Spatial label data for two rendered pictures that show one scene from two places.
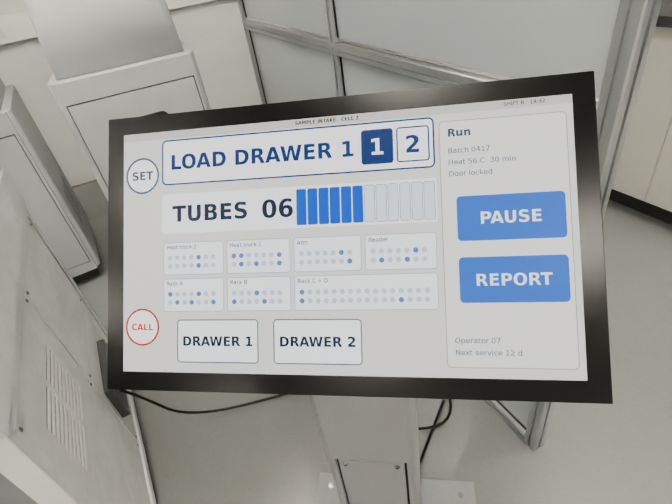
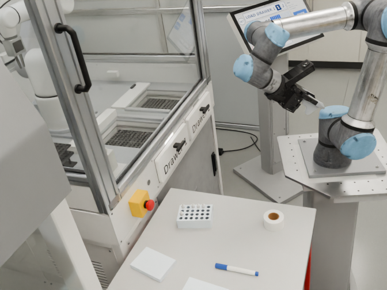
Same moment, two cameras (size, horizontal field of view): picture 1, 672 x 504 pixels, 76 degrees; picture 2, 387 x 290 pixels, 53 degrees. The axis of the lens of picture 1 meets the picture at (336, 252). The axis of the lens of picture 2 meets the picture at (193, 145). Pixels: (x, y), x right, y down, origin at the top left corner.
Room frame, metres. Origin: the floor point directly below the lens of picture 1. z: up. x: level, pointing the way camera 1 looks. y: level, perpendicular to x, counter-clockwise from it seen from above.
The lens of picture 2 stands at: (-0.94, 1.84, 1.77)
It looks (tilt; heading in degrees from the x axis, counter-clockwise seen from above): 33 degrees down; 320
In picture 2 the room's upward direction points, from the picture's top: 9 degrees counter-clockwise
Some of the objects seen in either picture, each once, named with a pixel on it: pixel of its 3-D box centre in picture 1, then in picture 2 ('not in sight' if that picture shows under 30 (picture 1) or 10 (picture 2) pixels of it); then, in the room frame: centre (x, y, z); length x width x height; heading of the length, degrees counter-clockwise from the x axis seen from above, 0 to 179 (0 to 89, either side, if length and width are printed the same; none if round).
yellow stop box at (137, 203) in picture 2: not in sight; (140, 203); (0.03, 1.32, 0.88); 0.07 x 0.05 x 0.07; 114
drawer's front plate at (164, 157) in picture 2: not in sight; (173, 151); (0.18, 1.03, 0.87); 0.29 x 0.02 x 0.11; 114
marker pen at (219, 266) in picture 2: not in sight; (236, 269); (-0.36, 1.27, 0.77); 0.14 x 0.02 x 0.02; 25
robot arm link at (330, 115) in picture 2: not in sight; (334, 123); (-0.30, 0.59, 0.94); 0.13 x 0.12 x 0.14; 146
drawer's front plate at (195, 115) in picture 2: not in sight; (199, 114); (0.31, 0.74, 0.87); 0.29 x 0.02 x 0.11; 114
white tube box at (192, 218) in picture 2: not in sight; (195, 216); (-0.09, 1.19, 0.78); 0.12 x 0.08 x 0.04; 38
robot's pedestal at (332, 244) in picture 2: not in sight; (327, 226); (-0.30, 0.59, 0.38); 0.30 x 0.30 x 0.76; 42
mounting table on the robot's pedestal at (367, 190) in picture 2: not in sight; (337, 171); (-0.32, 0.57, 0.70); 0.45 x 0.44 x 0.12; 42
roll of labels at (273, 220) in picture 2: not in sight; (273, 220); (-0.33, 1.03, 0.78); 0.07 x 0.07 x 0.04
